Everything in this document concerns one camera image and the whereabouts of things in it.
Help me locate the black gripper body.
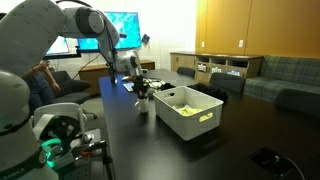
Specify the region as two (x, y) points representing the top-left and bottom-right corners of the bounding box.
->
(132, 75), (150, 97)

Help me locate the yellow microfibre cloth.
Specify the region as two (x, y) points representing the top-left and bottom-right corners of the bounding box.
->
(175, 104), (214, 123)

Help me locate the white plastic box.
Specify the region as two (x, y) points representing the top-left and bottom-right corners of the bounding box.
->
(152, 85), (224, 142)

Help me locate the white ceramic mug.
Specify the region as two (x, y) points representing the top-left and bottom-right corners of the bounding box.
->
(134, 97), (150, 114)

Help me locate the tablet with grey screen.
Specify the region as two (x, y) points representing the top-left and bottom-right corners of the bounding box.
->
(122, 82), (136, 93)

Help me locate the low wooden bench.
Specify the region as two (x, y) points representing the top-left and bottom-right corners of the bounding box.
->
(78, 59), (156, 97)

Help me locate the wooden sideboard with shelves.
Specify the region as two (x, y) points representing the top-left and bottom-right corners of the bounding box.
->
(169, 51), (265, 84)

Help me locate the black fabric bundle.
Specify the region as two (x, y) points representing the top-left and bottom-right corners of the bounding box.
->
(187, 82), (230, 103)

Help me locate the black office chair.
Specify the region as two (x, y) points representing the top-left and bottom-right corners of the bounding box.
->
(49, 70), (98, 121)

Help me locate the white curved device green glow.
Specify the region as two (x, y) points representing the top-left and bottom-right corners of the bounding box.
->
(31, 102), (88, 169)

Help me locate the black boom bar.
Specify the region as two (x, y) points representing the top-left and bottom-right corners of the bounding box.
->
(43, 45), (82, 61)

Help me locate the perforated metal plate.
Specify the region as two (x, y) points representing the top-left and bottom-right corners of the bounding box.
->
(56, 128), (113, 180)

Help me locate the person in dark top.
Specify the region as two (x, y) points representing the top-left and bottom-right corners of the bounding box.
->
(20, 59), (63, 113)

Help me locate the green plaid sofa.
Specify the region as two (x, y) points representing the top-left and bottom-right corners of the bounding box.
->
(243, 55), (320, 117)

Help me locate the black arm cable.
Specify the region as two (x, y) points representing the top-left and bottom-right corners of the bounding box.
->
(54, 0), (164, 91)

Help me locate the small wall picture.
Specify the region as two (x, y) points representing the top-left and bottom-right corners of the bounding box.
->
(141, 33), (151, 45)

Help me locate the large wall screen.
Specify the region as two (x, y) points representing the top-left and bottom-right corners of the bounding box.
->
(77, 11), (143, 53)

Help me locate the black clamp orange handle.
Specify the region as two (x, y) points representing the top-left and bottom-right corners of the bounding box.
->
(71, 139), (108, 164)

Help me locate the pale wall screen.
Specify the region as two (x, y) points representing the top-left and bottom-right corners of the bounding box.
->
(44, 34), (72, 58)

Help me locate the table cable port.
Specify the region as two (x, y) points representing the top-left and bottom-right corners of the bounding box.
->
(249, 146), (307, 180)

